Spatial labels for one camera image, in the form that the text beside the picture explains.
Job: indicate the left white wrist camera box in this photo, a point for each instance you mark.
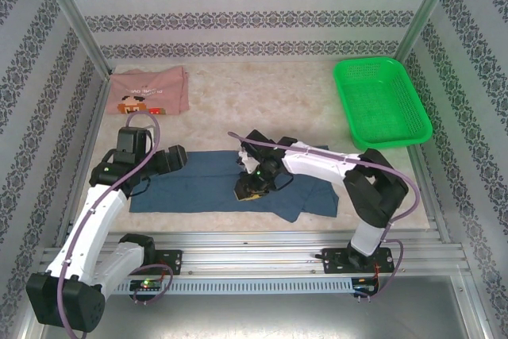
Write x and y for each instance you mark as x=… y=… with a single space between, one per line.
x=151 y=132

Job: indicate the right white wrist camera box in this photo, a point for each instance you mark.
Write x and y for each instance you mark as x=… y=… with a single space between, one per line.
x=248 y=162

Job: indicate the left aluminium frame post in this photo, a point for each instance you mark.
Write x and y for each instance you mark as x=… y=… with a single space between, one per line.
x=73 y=13

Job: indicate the aluminium frame post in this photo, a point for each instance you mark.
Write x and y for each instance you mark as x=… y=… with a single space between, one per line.
x=73 y=13
x=424 y=13

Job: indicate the left circuit board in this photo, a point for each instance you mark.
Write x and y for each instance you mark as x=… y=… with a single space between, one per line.
x=147 y=284

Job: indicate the blue t-shirt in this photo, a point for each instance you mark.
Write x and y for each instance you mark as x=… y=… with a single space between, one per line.
x=198 y=188

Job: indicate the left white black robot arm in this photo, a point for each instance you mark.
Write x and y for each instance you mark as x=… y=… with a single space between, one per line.
x=91 y=228

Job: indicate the black mount plate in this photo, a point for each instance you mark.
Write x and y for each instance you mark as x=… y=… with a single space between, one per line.
x=333 y=261
x=170 y=261

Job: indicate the circuit board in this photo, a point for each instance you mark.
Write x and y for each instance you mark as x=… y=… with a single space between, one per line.
x=363 y=285
x=147 y=284

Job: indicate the left black mount plate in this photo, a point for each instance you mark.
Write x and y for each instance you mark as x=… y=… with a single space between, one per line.
x=170 y=261

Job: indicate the grey metal sheet tray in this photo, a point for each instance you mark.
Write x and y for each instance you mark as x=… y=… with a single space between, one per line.
x=254 y=319

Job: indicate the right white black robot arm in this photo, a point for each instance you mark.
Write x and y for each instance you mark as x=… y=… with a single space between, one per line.
x=317 y=162

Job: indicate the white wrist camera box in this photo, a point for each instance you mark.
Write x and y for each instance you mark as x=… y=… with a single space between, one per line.
x=151 y=132
x=248 y=162

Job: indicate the left aluminium side rail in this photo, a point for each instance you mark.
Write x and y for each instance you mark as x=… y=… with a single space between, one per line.
x=92 y=124

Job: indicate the right aluminium side rail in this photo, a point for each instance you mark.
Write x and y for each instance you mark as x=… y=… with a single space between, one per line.
x=434 y=204

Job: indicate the right black mount plate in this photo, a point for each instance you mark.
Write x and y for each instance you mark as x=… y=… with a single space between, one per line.
x=333 y=261

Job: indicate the pink pixel-print t-shirt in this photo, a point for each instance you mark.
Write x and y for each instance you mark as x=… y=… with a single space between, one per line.
x=158 y=81

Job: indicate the right aluminium frame post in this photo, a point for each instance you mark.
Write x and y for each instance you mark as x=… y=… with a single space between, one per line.
x=424 y=13

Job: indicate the right circuit board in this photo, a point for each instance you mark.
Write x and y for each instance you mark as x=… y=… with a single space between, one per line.
x=363 y=285

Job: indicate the green plastic basket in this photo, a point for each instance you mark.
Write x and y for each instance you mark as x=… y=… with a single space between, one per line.
x=377 y=109

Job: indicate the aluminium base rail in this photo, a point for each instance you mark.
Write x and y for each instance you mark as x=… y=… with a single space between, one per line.
x=246 y=255

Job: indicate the aluminium side rail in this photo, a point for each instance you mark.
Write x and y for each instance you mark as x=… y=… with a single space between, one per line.
x=92 y=124
x=434 y=204

